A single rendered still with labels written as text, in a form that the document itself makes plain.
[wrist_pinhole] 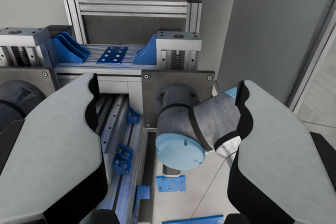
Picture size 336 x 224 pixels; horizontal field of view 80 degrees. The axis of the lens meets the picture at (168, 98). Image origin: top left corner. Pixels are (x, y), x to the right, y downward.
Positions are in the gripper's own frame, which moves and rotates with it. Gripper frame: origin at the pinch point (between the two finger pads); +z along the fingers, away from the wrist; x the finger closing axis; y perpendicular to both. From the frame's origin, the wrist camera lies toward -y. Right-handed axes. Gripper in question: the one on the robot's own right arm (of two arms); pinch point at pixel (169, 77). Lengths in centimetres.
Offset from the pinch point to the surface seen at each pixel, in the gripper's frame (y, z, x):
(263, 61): 29, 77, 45
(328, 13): 3, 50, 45
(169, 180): 217, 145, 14
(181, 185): 228, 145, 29
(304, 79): 23, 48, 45
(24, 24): 37, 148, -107
